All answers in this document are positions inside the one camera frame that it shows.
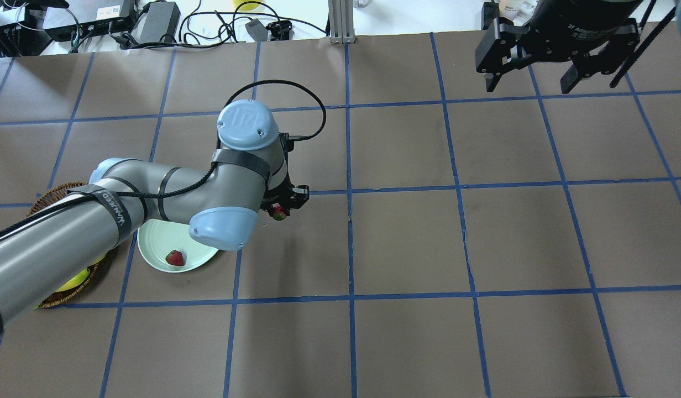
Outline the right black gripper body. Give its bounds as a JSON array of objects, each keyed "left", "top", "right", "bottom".
[{"left": 526, "top": 1, "right": 642, "bottom": 61}]

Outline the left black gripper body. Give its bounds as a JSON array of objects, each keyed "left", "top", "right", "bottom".
[{"left": 260, "top": 133, "right": 310, "bottom": 217}]

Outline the red strawberry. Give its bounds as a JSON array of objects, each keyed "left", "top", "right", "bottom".
[
  {"left": 271, "top": 205, "right": 288, "bottom": 221},
  {"left": 165, "top": 250, "right": 186, "bottom": 267}
]

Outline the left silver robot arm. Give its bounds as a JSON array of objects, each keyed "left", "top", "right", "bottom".
[{"left": 0, "top": 99, "right": 310, "bottom": 338}]

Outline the light green plate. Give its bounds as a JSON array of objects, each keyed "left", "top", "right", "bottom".
[{"left": 137, "top": 219, "right": 218, "bottom": 274}]

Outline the black power adapter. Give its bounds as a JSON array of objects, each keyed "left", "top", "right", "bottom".
[{"left": 480, "top": 1, "right": 500, "bottom": 30}]

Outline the white cup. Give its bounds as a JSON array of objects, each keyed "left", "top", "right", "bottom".
[{"left": 497, "top": 0, "right": 523, "bottom": 20}]

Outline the black laptop charger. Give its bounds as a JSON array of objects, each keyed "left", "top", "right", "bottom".
[{"left": 137, "top": 2, "right": 180, "bottom": 43}]

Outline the wicker fruit basket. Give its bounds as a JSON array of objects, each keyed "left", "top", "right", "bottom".
[{"left": 27, "top": 182, "right": 103, "bottom": 308}]

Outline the aluminium frame post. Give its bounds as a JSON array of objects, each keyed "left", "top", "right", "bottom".
[{"left": 328, "top": 0, "right": 356, "bottom": 44}]

